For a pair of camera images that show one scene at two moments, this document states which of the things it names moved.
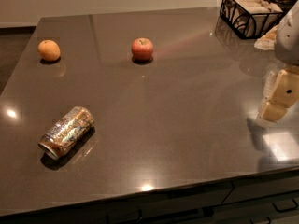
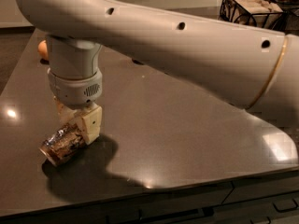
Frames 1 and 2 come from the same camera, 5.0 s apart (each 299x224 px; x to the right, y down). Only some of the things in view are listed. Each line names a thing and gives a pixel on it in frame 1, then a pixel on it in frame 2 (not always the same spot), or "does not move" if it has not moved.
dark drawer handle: [284, 205] does not move
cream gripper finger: [286, 93] → [92, 123]
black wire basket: [249, 14] does not move
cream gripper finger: [269, 85] → [66, 116]
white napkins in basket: [251, 13] does not move
